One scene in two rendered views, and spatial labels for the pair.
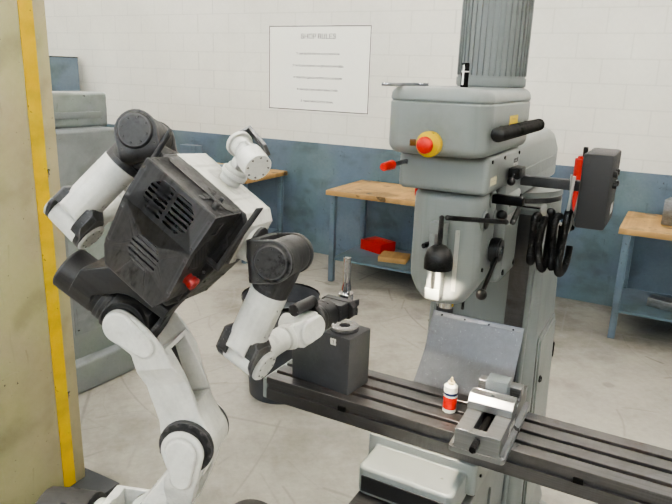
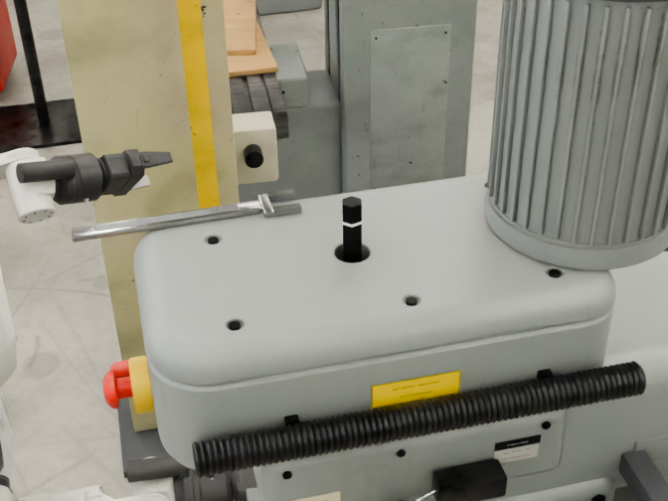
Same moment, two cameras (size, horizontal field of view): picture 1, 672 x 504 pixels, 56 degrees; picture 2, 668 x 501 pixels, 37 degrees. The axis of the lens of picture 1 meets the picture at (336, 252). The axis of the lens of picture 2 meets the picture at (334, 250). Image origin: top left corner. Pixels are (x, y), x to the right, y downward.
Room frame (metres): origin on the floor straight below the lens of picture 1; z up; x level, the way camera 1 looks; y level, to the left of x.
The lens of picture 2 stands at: (1.15, -0.94, 2.48)
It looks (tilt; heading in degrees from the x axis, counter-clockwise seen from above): 35 degrees down; 49
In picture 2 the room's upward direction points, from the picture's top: 1 degrees counter-clockwise
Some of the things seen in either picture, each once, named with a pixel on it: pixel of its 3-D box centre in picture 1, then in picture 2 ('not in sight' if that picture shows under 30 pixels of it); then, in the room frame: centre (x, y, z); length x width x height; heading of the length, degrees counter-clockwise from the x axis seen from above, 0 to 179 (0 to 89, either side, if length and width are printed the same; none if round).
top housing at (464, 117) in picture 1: (463, 118); (366, 310); (1.73, -0.33, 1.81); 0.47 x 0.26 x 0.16; 152
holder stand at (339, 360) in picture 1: (330, 350); not in sight; (1.87, 0.01, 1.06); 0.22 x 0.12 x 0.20; 55
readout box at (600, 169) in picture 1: (600, 187); not in sight; (1.83, -0.76, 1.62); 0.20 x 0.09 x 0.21; 152
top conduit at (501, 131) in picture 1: (519, 129); (424, 415); (1.68, -0.47, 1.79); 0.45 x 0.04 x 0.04; 152
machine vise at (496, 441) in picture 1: (493, 409); not in sight; (1.61, -0.46, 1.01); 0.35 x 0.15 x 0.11; 153
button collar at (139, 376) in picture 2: (429, 144); (141, 385); (1.52, -0.21, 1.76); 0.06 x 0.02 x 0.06; 62
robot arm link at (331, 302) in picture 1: (329, 311); (238, 484); (1.77, 0.01, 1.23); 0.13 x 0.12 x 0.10; 58
